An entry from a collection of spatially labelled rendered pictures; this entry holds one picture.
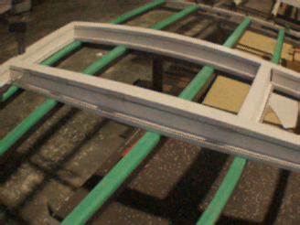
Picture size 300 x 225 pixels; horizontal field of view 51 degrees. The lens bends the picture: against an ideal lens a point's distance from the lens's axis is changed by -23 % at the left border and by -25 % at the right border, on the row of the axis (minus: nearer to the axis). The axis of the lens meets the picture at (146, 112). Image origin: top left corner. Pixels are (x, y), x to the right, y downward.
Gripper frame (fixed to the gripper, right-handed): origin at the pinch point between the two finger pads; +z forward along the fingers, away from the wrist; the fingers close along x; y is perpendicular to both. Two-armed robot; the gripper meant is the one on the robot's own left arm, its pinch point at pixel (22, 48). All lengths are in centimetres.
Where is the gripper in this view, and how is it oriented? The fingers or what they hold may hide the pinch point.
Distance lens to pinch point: 136.0
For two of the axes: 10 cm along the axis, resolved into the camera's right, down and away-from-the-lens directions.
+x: -8.8, -2.6, 4.1
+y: 4.8, -4.7, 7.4
